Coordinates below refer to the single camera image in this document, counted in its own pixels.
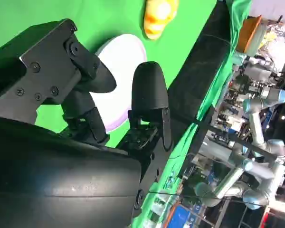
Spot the green table cloth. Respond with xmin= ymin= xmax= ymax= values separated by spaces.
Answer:
xmin=0 ymin=0 xmax=252 ymax=228

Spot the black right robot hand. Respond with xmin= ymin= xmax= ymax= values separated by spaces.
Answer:
xmin=0 ymin=18 xmax=174 ymax=228

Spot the orange background container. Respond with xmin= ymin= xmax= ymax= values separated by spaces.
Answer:
xmin=236 ymin=15 xmax=268 ymax=57

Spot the black strap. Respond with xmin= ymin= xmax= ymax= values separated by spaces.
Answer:
xmin=190 ymin=120 xmax=285 ymax=171

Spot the black backdrop cloth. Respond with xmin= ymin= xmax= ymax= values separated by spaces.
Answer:
xmin=167 ymin=0 xmax=233 ymax=124

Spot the lilac plate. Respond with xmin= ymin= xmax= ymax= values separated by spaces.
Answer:
xmin=89 ymin=34 xmax=148 ymax=133

